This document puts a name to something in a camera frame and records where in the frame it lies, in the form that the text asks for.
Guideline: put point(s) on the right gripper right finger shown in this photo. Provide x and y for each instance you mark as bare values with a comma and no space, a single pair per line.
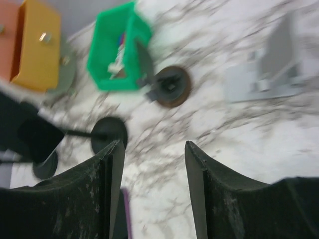
229,205

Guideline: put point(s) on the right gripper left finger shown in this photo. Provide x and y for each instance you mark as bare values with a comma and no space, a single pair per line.
79,203

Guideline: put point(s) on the purple edged phone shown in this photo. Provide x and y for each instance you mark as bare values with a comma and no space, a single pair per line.
123,226

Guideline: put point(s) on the brown base phone stand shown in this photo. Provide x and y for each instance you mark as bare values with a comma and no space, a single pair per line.
170,87

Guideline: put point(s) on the black left phone stand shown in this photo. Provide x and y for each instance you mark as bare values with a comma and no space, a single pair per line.
42,171

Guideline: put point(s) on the black phone stand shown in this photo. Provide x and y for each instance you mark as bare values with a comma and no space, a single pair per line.
42,171
105,131

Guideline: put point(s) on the black centre phone stand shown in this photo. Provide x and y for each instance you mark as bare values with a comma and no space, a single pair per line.
105,131

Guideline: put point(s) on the white folding phone stand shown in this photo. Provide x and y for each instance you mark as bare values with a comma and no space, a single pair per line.
275,70

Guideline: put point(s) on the markers in green bin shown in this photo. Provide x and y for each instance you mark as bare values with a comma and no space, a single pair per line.
117,68

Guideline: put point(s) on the orange drawer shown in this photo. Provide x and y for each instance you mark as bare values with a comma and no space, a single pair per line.
37,60

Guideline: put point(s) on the green plastic bin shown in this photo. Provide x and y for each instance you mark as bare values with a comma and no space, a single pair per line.
109,25

